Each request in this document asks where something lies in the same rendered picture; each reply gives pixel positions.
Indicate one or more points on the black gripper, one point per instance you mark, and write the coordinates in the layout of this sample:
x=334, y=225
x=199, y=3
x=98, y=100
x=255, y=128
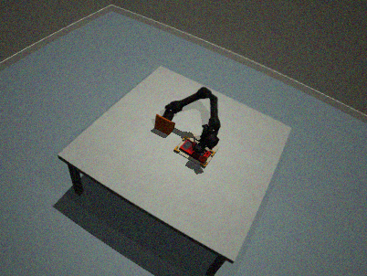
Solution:
x=200, y=146

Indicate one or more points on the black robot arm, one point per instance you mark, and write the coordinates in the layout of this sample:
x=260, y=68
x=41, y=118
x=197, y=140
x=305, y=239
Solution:
x=210, y=131

